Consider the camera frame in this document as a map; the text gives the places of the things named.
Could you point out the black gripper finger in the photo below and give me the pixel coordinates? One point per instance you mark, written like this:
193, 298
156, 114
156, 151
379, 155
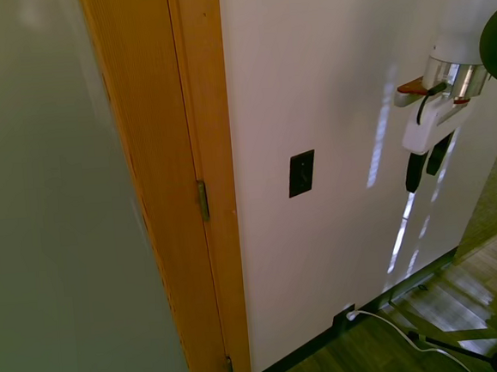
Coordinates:
414, 173
437, 157

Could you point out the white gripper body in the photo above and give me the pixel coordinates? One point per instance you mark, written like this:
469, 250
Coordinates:
420, 131

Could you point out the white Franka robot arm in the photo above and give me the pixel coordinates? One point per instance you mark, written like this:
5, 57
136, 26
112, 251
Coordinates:
463, 14

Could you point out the black tripod stand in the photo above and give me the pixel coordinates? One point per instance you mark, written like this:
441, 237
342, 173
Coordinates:
494, 354

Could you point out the black baseboard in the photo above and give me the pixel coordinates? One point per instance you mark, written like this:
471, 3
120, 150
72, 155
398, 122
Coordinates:
313, 348

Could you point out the brass door hinge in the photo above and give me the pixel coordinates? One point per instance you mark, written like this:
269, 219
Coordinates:
202, 200
229, 366

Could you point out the wooden framed door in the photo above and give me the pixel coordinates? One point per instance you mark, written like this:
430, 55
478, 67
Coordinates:
47, 202

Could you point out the orange white wrist camera mount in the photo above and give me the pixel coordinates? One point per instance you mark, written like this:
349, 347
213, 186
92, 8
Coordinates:
411, 91

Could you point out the dark light switch plate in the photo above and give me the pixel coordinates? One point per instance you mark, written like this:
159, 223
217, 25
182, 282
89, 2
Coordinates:
308, 181

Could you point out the dark light switch toggle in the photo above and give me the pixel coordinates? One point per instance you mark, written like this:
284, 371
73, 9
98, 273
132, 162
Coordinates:
302, 172

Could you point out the white wall plug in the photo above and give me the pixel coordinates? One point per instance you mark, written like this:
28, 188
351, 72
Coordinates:
350, 313

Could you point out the wooden door frame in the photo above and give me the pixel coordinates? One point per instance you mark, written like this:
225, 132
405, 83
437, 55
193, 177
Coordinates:
164, 158

